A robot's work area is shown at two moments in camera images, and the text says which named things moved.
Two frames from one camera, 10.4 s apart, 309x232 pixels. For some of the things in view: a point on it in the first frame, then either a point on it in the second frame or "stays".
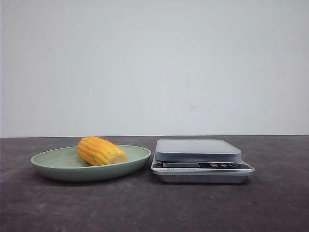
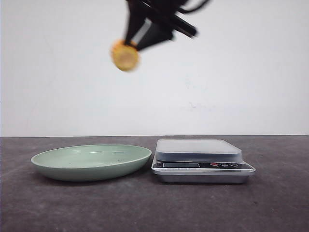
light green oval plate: x=93 y=160 stays
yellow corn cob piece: x=94 y=151 -> x=124 y=55
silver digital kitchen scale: x=199 y=161 stays
